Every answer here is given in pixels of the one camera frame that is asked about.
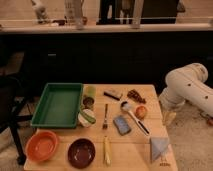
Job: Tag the green plastic tray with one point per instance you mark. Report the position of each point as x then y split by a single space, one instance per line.
58 106

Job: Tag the brown chocolate piece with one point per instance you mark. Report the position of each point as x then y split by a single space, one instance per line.
135 96

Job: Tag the black rectangular brush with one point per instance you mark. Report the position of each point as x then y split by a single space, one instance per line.
113 94

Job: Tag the blue folded cloth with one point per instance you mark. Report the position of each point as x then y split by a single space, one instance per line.
158 147

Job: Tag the dark maroon bowl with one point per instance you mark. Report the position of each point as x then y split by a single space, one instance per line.
81 153

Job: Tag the silver fork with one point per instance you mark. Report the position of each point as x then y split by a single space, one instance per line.
105 124

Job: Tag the orange tomato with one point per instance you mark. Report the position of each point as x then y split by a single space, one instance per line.
141 112

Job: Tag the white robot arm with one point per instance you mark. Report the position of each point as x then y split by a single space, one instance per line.
186 84

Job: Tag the yellow corn cob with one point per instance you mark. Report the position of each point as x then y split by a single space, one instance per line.
107 151

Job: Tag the small dark tin can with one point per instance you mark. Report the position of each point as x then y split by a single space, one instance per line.
88 102

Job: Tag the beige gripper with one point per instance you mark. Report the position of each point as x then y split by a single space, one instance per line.
168 116

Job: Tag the white cup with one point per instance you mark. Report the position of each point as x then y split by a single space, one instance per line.
83 121

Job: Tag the black chair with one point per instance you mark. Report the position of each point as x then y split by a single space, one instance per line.
9 113

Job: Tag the blue sponge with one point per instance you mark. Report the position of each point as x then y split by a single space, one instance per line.
121 125

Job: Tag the orange bowl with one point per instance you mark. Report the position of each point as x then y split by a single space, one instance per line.
41 146

